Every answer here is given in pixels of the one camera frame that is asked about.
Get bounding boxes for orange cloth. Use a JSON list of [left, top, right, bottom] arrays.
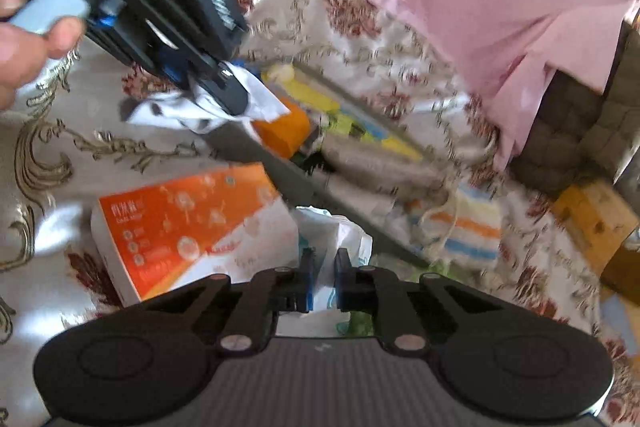
[[252, 98, 311, 159]]

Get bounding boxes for floral satin bedspread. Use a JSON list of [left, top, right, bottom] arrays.
[[1, 0, 639, 426]]

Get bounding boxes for grey drawstring pouch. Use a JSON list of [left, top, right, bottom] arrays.
[[320, 134, 451, 202]]

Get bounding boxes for white plastic wipes packet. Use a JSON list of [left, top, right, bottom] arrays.
[[277, 207, 373, 338]]

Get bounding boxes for olive quilted jacket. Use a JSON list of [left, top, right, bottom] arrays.
[[510, 23, 639, 196]]

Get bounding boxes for striped pastel towel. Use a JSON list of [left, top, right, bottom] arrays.
[[407, 183, 502, 270]]

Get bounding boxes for person's left hand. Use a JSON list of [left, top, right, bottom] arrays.
[[0, 0, 87, 113]]

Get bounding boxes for orange white medicine box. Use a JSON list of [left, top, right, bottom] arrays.
[[91, 164, 299, 307]]

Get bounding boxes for yellow cardboard box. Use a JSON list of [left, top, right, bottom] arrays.
[[552, 180, 639, 303]]

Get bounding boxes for white tissue paper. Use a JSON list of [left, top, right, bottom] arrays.
[[120, 63, 290, 134]]

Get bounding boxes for grey tray with cartoon print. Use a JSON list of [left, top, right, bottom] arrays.
[[204, 60, 501, 268]]

